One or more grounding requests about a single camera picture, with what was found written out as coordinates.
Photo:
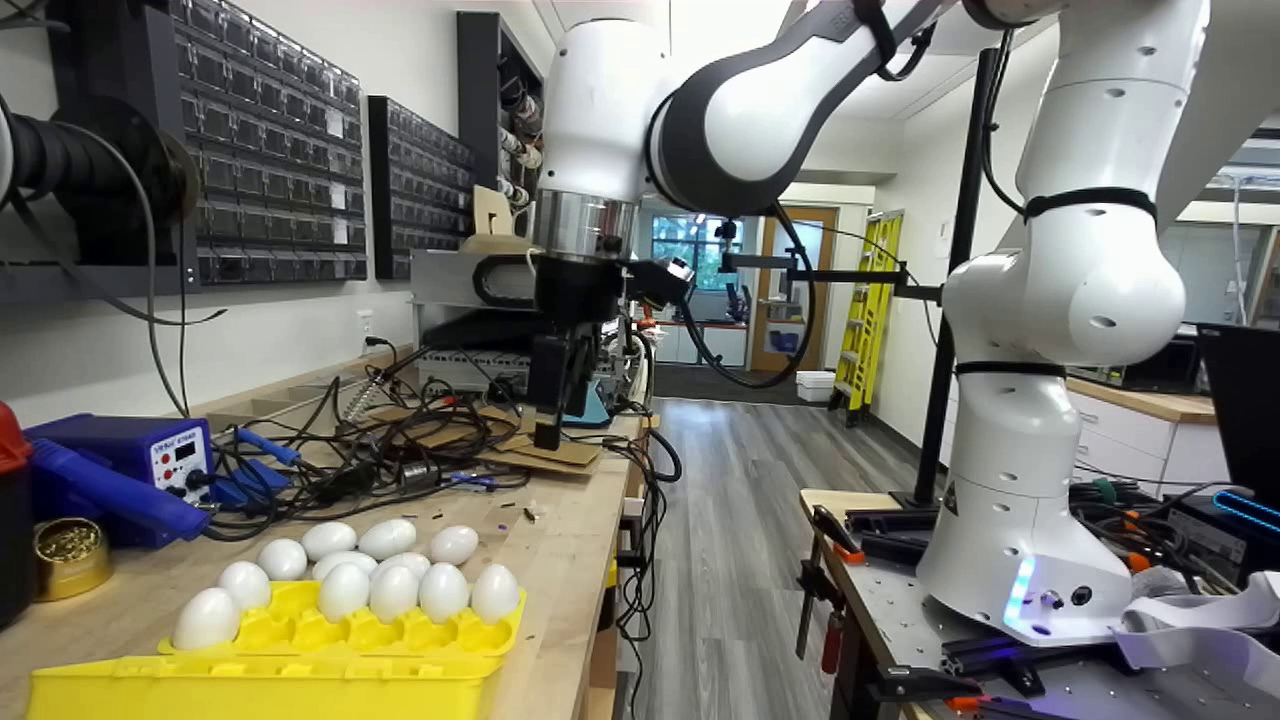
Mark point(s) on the black camera stand pole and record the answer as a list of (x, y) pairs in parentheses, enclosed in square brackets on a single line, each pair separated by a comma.
[(948, 333)]

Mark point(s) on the white crumpled plastic sheet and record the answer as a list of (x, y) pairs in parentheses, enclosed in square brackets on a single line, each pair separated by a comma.
[(1203, 635)]

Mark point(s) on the black tool shelf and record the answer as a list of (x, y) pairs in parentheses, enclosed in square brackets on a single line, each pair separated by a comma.
[(502, 121)]

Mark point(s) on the yellow folding ladder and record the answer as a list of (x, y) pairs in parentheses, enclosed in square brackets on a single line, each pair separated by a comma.
[(865, 313)]

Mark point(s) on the grey bench machine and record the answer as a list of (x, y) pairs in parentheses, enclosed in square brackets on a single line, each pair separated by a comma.
[(444, 286)]

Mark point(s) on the red black toolbox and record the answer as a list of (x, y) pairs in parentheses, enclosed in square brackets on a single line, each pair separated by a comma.
[(15, 522)]

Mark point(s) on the white floor bin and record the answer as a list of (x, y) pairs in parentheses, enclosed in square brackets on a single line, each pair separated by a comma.
[(814, 386)]

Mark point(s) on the brown cardboard piece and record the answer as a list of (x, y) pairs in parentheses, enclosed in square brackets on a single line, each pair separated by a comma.
[(544, 461)]

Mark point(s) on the blue soldering station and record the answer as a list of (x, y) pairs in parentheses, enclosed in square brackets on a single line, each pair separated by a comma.
[(146, 445)]

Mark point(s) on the large parts drawer rack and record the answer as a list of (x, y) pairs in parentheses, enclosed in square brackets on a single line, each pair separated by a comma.
[(264, 145)]

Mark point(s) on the white egg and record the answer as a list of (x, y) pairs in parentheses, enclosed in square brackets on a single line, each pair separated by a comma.
[(410, 562), (394, 591), (497, 591), (246, 585), (444, 591), (206, 616), (344, 594), (349, 558), (452, 547), (281, 558), (391, 539), (330, 539)]

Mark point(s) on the small parts drawer rack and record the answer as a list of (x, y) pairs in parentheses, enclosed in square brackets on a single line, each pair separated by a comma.
[(424, 186)]

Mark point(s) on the yellow egg tray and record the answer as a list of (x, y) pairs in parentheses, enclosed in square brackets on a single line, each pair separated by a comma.
[(334, 660)]

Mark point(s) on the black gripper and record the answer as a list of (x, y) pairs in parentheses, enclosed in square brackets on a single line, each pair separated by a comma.
[(583, 292)]

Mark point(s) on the metal robot base table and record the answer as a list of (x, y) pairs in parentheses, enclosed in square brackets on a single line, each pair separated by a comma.
[(884, 627)]

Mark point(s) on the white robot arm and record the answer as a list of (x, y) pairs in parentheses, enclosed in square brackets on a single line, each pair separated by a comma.
[(1012, 504)]

